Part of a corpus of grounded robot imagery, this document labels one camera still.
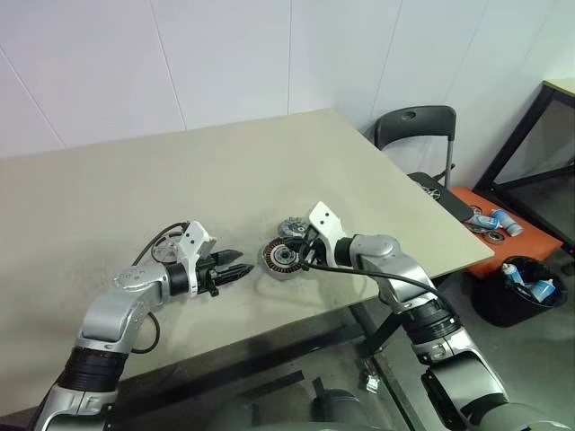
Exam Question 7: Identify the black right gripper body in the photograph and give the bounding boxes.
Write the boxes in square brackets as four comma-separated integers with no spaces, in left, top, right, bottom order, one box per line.
[301,233,336,271]

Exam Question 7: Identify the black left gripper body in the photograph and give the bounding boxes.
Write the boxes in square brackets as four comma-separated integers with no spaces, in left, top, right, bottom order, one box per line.
[196,251,225,298]

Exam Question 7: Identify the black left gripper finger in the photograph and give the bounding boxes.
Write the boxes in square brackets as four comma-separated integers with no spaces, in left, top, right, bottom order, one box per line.
[217,263,255,285]
[216,249,244,268]

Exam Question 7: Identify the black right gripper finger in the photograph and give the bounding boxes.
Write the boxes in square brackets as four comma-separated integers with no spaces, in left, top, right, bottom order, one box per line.
[287,233,314,252]

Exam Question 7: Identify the silver toothed gear cover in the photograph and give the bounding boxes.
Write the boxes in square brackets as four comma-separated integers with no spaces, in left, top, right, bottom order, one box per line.
[277,215,312,238]

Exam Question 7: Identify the grey motor housing copper windings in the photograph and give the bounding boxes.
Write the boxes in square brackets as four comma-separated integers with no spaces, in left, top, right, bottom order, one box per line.
[257,236,301,283]

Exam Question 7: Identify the long black floor strip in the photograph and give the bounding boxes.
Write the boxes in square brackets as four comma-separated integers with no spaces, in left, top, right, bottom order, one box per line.
[240,370,305,400]

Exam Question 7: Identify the black folding chair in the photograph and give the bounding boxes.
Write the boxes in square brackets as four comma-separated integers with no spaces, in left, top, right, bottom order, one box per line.
[370,105,473,222]

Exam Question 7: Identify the black waste bin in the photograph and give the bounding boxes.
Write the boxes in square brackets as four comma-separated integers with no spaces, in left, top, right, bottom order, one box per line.
[471,255,568,329]

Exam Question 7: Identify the orange stool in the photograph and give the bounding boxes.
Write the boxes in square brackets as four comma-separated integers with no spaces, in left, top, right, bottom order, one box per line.
[448,186,565,279]

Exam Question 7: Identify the black framed side table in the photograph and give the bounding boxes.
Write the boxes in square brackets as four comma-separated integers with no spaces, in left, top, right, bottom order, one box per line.
[473,79,575,257]

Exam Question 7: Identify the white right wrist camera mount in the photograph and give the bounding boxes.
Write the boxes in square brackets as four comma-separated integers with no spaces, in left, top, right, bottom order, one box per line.
[307,200,357,266]

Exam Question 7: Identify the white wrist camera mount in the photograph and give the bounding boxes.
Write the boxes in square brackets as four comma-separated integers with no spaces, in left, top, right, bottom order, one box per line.
[307,200,357,266]
[177,219,219,298]

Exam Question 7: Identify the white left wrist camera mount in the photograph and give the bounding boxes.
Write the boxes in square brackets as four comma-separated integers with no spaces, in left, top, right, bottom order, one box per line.
[177,219,219,298]

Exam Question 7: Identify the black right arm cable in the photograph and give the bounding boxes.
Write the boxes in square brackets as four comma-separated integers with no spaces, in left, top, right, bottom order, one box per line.
[301,237,439,297]

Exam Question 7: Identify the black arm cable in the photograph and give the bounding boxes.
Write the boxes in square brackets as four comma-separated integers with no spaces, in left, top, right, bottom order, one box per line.
[129,221,190,354]
[301,237,439,297]

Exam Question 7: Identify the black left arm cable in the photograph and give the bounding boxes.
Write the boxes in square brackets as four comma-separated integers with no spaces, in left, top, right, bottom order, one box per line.
[129,221,190,354]

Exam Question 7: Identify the black work table frame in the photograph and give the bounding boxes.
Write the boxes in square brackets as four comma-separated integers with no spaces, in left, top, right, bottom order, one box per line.
[114,294,408,399]

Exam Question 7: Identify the small white floor bracket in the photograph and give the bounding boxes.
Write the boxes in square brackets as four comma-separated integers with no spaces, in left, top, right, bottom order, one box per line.
[358,354,383,394]

